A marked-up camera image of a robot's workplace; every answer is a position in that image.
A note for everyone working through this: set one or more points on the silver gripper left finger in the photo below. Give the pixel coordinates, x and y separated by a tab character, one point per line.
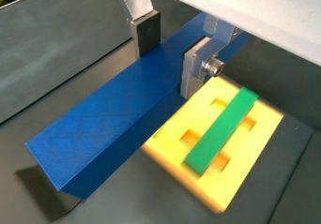
143	19

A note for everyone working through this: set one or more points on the blue long bar block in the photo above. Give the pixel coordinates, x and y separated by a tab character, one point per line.
89	141

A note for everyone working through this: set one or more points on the yellow slotted board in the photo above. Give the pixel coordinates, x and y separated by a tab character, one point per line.
171	142

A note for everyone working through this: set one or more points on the green long bar block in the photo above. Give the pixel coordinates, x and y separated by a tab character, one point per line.
219	131

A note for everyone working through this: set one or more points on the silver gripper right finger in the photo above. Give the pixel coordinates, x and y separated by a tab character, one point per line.
200	60

